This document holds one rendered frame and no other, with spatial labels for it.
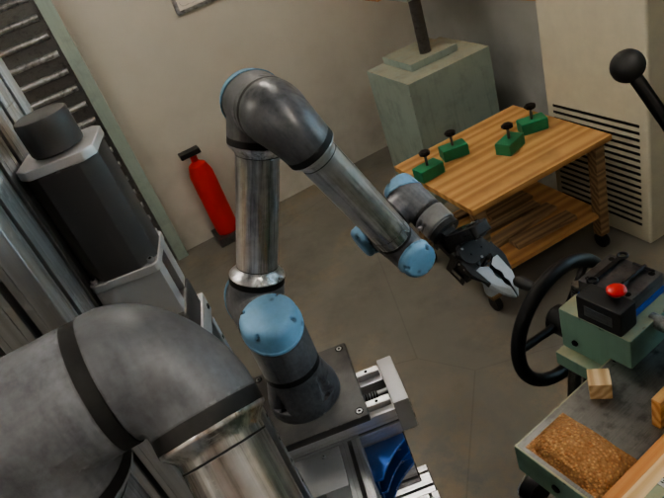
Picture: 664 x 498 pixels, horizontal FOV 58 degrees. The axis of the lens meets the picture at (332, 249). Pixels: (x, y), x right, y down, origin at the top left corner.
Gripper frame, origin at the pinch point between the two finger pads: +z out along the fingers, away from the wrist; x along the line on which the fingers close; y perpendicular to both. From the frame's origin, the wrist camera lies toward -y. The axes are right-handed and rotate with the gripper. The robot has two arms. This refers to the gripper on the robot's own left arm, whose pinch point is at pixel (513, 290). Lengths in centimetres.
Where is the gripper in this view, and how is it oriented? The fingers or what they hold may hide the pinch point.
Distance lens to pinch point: 123.6
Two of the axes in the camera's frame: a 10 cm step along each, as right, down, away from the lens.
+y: -0.3, 5.3, 8.5
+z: 6.1, 6.8, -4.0
